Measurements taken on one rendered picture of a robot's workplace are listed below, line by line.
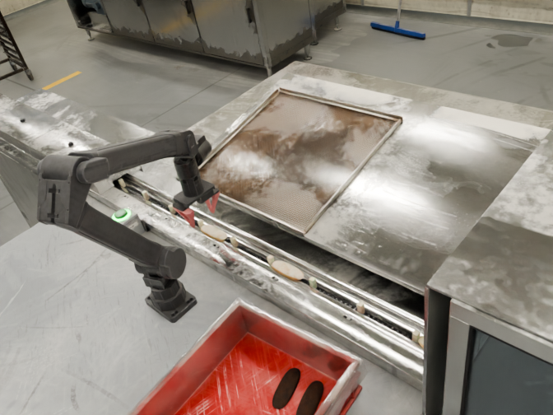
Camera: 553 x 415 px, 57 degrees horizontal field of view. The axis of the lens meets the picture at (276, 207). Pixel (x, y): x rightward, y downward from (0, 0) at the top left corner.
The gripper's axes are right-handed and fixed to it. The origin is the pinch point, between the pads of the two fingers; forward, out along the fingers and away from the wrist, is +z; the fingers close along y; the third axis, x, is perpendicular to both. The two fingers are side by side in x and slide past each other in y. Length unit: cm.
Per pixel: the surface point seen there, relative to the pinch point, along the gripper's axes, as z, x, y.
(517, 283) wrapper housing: -38, 88, 16
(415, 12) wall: 77, -145, -374
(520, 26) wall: 80, -49, -372
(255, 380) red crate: 10, 43, 26
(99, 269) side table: 9.5, -20.0, 25.8
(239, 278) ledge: 6.2, 21.0, 7.6
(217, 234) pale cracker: 5.2, 3.8, -0.9
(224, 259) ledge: 5.2, 13.2, 5.5
